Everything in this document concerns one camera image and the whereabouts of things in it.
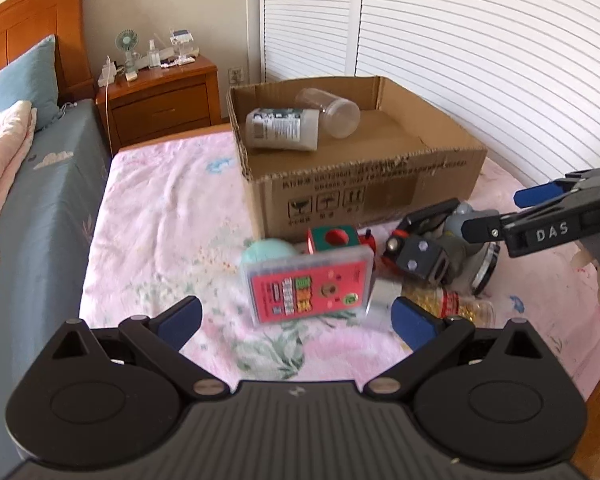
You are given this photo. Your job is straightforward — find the clear bottle yellow contents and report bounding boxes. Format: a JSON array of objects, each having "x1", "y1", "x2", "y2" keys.
[{"x1": 405, "y1": 287, "x2": 496, "y2": 326}]

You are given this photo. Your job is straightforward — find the white power strip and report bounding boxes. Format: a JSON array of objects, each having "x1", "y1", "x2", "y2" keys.
[{"x1": 99, "y1": 57, "x2": 123, "y2": 86}]

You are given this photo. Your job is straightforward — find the grey toy animal figure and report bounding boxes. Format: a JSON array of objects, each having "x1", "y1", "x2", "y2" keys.
[{"x1": 442, "y1": 202, "x2": 503, "y2": 296}]

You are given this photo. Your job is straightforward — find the red and green toy cube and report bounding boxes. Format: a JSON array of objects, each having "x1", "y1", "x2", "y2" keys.
[{"x1": 307, "y1": 224, "x2": 363, "y2": 257}]

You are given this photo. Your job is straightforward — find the small green fan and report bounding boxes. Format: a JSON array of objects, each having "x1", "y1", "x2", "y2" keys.
[{"x1": 115, "y1": 30, "x2": 141, "y2": 73}]

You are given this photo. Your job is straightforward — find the pink card case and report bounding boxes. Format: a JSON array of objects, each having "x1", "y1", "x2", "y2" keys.
[{"x1": 240, "y1": 247, "x2": 376, "y2": 328}]

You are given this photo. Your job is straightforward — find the pink quilt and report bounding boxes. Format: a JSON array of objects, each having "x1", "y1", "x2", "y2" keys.
[{"x1": 0, "y1": 100, "x2": 38, "y2": 256}]

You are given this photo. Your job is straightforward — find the white louvered closet door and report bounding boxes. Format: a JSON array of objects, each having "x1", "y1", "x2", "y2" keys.
[
  {"x1": 260, "y1": 0, "x2": 366, "y2": 83},
  {"x1": 355, "y1": 0, "x2": 600, "y2": 191}
]

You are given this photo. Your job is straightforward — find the cardboard box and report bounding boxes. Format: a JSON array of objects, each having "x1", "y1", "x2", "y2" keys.
[{"x1": 226, "y1": 76, "x2": 488, "y2": 241}]

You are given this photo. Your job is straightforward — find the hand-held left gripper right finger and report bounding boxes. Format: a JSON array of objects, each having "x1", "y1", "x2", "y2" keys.
[{"x1": 362, "y1": 296, "x2": 551, "y2": 402}]

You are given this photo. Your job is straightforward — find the blue bed sheet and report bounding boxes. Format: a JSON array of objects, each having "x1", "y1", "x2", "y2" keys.
[{"x1": 0, "y1": 99, "x2": 112, "y2": 480}]

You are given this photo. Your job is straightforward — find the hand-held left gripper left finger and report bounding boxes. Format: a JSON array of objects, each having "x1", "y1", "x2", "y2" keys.
[{"x1": 50, "y1": 296, "x2": 231, "y2": 402}]

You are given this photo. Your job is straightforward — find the white labelled plastic jar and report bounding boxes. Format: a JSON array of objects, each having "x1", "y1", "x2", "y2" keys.
[{"x1": 245, "y1": 107, "x2": 321, "y2": 152}]

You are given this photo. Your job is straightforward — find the wooden headboard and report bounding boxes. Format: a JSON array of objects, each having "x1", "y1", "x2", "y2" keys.
[{"x1": 0, "y1": 0, "x2": 96, "y2": 101}]

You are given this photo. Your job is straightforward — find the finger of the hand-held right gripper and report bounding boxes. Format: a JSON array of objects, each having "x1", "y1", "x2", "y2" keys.
[
  {"x1": 461, "y1": 186, "x2": 600, "y2": 259},
  {"x1": 513, "y1": 165, "x2": 600, "y2": 208}
]

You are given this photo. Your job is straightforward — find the blue pillow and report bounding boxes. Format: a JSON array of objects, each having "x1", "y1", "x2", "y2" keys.
[{"x1": 0, "y1": 35, "x2": 61, "y2": 133}]

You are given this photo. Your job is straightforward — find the clear plastic jar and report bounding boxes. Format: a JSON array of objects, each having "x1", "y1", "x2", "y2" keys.
[{"x1": 295, "y1": 88, "x2": 361, "y2": 139}]

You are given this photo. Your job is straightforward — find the wooden nightstand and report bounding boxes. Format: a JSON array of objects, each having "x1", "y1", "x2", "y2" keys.
[{"x1": 96, "y1": 55, "x2": 220, "y2": 156}]

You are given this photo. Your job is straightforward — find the teal ball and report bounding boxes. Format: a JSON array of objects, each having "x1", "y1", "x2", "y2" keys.
[{"x1": 241, "y1": 239, "x2": 301, "y2": 271}]

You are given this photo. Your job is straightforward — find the clear acrylic stand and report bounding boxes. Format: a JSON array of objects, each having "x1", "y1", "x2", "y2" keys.
[{"x1": 169, "y1": 27, "x2": 201, "y2": 66}]

